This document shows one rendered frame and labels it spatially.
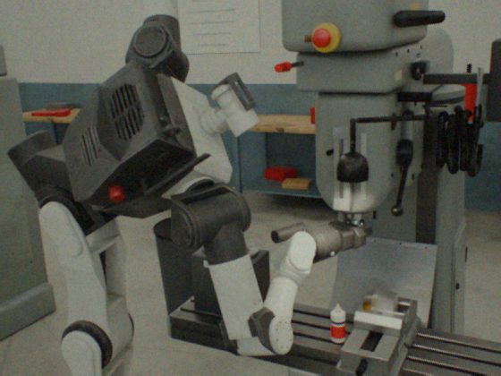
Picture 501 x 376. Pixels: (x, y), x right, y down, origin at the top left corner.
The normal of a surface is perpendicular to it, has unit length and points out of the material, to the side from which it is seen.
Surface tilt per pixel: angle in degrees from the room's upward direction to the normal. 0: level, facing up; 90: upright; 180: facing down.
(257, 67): 90
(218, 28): 90
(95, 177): 74
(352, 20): 90
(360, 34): 90
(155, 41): 61
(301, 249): 49
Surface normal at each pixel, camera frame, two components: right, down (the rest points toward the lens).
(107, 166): -0.71, -0.06
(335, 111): -0.45, 0.26
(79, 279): -0.32, 0.64
